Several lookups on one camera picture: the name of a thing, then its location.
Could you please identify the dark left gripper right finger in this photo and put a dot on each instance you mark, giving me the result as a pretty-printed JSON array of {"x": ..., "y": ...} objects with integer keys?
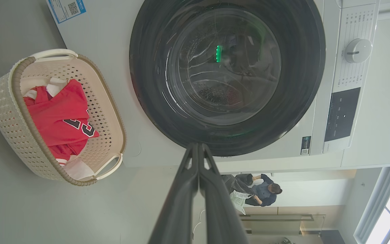
[{"x": 222, "y": 217}]

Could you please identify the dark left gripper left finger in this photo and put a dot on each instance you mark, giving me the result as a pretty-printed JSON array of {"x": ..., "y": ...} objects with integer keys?
[{"x": 178, "y": 210}]

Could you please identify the black round glass washer door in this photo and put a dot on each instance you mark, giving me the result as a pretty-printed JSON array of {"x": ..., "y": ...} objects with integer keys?
[{"x": 154, "y": 101}]

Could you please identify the red shorts with white stripes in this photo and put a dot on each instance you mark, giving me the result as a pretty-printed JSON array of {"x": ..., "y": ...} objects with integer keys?
[{"x": 69, "y": 149}]

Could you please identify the red jersey with number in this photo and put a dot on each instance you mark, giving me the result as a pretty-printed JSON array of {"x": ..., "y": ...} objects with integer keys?
[{"x": 63, "y": 112}]

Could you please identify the person in blue clothes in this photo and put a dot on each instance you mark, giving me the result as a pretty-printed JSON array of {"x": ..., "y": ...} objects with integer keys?
[{"x": 264, "y": 193}]

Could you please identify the white front-load washing machine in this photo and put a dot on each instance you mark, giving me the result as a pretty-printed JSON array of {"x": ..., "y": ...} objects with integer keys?
[{"x": 107, "y": 34}]

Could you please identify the cream perforated laundry basket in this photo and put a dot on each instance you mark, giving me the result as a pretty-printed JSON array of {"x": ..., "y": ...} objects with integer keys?
[{"x": 5, "y": 115}]

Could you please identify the white washer dial knob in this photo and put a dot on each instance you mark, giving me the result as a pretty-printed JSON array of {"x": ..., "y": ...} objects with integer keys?
[{"x": 358, "y": 51}]

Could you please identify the blue energy label sticker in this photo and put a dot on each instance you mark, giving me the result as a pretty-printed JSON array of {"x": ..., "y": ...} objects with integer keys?
[{"x": 66, "y": 9}]

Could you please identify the window with grey frame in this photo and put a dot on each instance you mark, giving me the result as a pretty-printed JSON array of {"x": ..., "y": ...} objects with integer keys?
[{"x": 384, "y": 210}]

